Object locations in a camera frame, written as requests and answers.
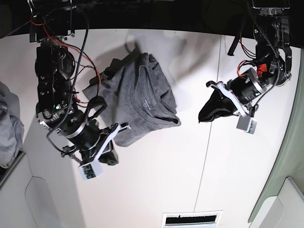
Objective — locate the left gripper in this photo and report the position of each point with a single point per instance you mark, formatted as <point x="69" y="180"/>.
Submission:
<point x="232" y="98"/>

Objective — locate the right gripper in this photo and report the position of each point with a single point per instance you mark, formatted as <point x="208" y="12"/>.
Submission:
<point x="89" y="141"/>

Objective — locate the grey t-shirt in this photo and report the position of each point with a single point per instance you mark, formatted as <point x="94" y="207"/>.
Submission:
<point x="136" y="92"/>

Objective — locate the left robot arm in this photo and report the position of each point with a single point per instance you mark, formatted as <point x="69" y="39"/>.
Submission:
<point x="268" y="67"/>

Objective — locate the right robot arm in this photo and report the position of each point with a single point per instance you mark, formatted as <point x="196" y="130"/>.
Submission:
<point x="57" y="71"/>

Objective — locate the grey clothes pile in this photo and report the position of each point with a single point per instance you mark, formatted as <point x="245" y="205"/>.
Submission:
<point x="11" y="127"/>

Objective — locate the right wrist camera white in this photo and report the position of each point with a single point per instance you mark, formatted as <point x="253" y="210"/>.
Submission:
<point x="91" y="170"/>

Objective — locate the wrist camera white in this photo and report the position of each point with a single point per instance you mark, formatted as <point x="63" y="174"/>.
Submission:
<point x="247" y="124"/>
<point x="91" y="170"/>

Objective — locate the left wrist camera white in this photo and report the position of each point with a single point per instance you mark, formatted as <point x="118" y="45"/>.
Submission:
<point x="247" y="124"/>

